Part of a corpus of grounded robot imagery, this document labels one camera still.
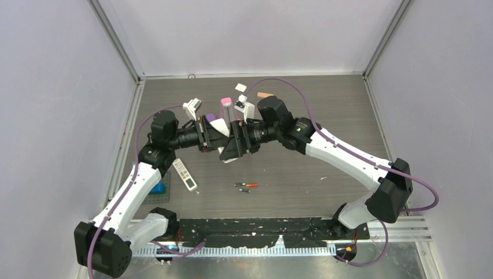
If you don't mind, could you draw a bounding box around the small wooden block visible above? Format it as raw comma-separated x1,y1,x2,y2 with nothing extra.
257,92,273,99

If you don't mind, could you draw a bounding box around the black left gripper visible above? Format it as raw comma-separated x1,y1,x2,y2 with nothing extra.
169,115,228,152

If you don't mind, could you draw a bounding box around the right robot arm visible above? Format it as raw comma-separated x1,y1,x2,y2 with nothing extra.
212,95,413,239

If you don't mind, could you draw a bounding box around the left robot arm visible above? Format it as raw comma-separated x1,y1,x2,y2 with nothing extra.
74,110,230,278

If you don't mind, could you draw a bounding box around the purple round object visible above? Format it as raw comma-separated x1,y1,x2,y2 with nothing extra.
205,113,217,122

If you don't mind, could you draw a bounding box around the blue brick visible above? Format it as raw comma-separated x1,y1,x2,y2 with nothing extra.
149,183,166,195

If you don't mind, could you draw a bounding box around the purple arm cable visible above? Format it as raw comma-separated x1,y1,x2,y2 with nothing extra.
86,105,207,279
244,77,440,267

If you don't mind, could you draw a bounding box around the white battery cover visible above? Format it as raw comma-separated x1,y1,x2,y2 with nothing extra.
235,83,247,92

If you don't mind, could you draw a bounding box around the pink metronome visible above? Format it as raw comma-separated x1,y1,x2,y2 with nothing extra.
220,97,235,128

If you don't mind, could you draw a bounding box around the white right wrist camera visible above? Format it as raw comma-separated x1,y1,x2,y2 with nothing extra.
234,94,255,121

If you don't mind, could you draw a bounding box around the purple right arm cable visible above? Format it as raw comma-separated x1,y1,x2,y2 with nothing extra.
244,77,440,267

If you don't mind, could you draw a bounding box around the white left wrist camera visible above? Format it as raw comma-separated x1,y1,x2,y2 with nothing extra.
182,98,202,121

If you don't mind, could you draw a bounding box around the grey building baseplate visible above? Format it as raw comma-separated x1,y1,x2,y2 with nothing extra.
142,173,171,204

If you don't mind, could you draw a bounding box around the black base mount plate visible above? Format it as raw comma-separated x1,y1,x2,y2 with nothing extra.
155,217,370,248

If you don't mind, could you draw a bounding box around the white remote control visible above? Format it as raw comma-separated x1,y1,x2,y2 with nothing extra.
173,158,198,192
210,118,237,164

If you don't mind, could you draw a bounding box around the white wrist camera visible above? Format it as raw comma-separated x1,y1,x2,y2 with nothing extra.
234,94,255,121
182,98,202,121

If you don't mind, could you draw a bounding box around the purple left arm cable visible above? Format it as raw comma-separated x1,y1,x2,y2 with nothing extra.
86,105,207,279

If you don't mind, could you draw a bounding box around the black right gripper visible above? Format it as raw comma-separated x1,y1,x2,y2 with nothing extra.
220,120,280,162

